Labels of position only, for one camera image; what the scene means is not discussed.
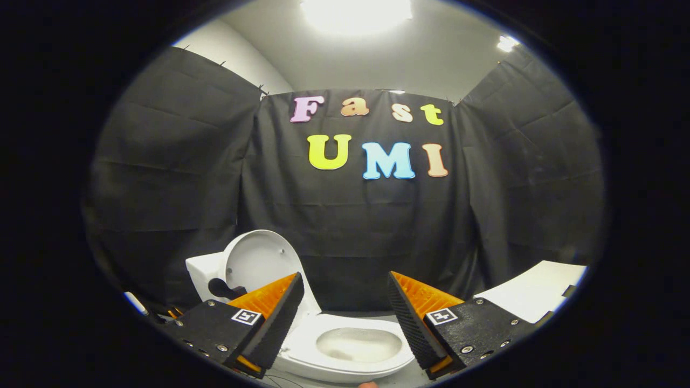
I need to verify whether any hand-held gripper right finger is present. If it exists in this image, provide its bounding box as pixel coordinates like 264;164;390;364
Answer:
387;271;534;380

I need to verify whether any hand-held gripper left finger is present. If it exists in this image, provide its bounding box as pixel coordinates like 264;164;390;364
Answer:
162;272;305;379

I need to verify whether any white grooved cabinet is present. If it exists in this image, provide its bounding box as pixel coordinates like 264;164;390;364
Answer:
473;260;588;324

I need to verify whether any small white device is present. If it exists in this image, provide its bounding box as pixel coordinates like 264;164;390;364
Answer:
123;292;149;316

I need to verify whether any white ceramic toilet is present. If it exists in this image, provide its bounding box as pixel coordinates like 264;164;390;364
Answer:
185;252;416;384

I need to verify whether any large ceiling light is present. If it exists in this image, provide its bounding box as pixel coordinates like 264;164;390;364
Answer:
301;0;413;36

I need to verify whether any black backdrop cloth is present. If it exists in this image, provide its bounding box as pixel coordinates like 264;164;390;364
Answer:
81;46;604;313

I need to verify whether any white toilet lid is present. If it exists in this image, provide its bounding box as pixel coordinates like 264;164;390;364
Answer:
222;230;322;316

